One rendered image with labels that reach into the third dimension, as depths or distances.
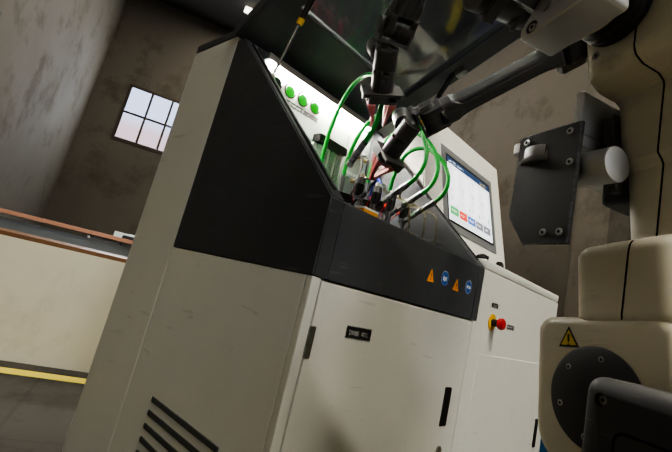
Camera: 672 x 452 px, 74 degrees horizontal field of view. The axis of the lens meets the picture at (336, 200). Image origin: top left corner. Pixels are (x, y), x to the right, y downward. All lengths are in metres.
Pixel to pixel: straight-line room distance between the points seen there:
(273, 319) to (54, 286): 2.30
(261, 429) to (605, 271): 0.63
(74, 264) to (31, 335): 0.44
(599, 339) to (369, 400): 0.61
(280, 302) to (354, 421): 0.31
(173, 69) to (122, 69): 0.84
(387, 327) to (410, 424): 0.28
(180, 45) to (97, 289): 6.55
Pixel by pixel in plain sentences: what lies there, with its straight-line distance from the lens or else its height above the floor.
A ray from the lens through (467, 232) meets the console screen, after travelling 1.87.
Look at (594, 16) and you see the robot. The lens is 0.58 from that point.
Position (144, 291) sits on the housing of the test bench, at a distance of 1.41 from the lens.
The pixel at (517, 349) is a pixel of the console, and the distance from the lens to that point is 1.74.
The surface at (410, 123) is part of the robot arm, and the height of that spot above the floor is 1.25.
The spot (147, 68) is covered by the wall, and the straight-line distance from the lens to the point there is 8.83.
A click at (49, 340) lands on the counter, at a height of 0.14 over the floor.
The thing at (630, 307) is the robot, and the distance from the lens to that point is 0.55.
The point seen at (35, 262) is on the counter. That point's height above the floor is 0.55.
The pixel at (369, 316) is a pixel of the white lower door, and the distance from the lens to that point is 0.99.
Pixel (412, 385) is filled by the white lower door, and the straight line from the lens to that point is 1.19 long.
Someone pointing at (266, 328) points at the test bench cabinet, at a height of 0.67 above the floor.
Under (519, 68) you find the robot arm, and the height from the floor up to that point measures 1.41.
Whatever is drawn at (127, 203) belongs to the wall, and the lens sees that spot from 8.27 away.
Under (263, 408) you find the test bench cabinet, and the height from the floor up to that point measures 0.54.
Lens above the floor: 0.76
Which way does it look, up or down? 12 degrees up
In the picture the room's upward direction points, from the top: 14 degrees clockwise
